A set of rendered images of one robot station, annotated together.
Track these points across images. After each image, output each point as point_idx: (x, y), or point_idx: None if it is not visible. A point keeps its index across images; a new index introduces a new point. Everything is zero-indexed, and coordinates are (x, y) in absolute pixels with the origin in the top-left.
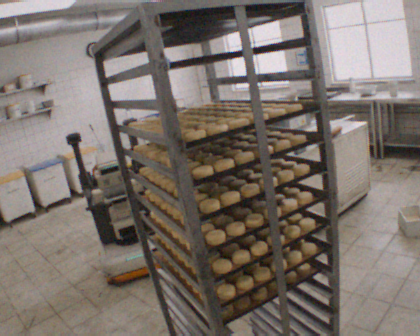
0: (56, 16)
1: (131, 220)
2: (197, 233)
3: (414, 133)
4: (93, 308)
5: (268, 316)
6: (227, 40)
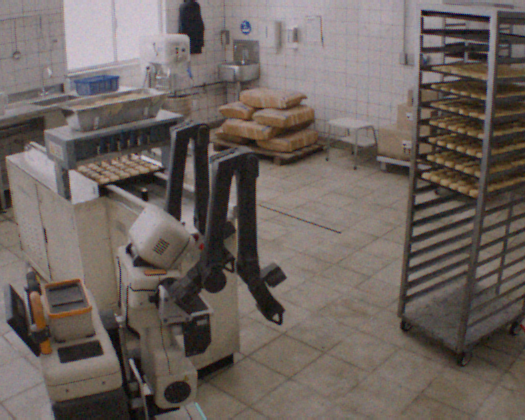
0: None
1: (183, 350)
2: None
3: (1, 169)
4: None
5: (435, 248)
6: None
